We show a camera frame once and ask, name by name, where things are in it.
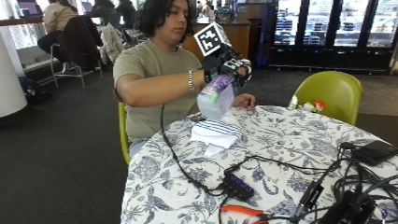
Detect computer monitor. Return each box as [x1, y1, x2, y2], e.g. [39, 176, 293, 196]
[16, 0, 44, 19]

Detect white cube with black markers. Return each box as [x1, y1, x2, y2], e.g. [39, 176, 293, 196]
[193, 21, 233, 58]

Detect bundle of black cables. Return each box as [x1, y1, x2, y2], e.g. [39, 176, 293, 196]
[225, 141, 398, 224]

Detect long black glove cable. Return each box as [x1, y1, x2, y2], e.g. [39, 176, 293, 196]
[160, 104, 229, 197]

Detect dark jacket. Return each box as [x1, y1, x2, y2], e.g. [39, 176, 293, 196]
[56, 15, 104, 72]

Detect black adapter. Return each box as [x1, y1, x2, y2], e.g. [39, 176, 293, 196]
[294, 182, 326, 217]

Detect metal stool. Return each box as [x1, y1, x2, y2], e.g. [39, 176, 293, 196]
[48, 43, 104, 91]

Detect black camera device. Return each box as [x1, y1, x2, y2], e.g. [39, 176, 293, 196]
[317, 189, 378, 224]

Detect black usb hub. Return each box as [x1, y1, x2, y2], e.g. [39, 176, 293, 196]
[221, 169, 256, 202]

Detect flat black box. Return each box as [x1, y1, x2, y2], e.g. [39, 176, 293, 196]
[350, 139, 398, 167]

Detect dark bag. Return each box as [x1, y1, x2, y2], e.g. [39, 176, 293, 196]
[18, 76, 55, 105]

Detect glass door drinks coolers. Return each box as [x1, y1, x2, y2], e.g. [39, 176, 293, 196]
[265, 0, 398, 75]

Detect wooden counter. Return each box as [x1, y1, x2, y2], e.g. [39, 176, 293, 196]
[180, 19, 253, 63]

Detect light grey jacket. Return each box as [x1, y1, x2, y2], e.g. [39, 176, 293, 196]
[100, 22, 125, 65]

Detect blue floral tablecloth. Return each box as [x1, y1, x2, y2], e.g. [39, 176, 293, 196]
[120, 105, 398, 224]

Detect white and red soft toy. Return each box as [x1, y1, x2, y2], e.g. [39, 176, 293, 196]
[289, 95, 328, 114]

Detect silver bracelet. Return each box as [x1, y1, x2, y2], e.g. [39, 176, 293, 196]
[187, 69, 197, 92]

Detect orange handled pliers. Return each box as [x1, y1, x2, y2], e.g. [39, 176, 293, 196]
[219, 204, 272, 224]

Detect green plastic chair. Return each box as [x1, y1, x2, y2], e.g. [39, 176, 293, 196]
[117, 102, 133, 165]
[289, 70, 364, 127]

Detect white blue striped cloth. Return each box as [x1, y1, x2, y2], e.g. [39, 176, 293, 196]
[189, 115, 247, 157]

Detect white column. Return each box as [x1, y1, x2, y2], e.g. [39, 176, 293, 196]
[0, 24, 28, 119]

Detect the person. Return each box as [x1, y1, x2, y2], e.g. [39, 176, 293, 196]
[112, 0, 259, 160]

